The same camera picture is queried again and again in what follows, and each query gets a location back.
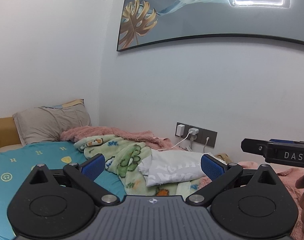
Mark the framed leaf wall painting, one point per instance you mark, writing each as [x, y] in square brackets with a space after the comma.
[145, 22]

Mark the white charger plug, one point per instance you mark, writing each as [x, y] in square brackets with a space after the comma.
[193, 133]
[180, 130]

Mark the pink fluffy blanket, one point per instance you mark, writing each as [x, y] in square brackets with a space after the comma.
[155, 143]

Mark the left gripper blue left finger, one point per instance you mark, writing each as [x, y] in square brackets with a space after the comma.
[82, 177]

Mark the dark wall socket panel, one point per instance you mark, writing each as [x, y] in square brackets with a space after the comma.
[199, 135]

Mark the grey pillow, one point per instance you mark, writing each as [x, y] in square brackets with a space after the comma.
[47, 123]

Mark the turquoise patterned bed sheet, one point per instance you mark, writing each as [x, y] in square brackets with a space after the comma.
[40, 202]

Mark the white t-shirt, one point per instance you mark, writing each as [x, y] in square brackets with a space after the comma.
[172, 166]

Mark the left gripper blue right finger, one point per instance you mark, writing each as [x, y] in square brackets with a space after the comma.
[222, 178]

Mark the mustard yellow headboard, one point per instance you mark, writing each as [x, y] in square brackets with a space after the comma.
[8, 132]

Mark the green cartoon fleece blanket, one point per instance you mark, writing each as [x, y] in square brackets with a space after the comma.
[122, 158]

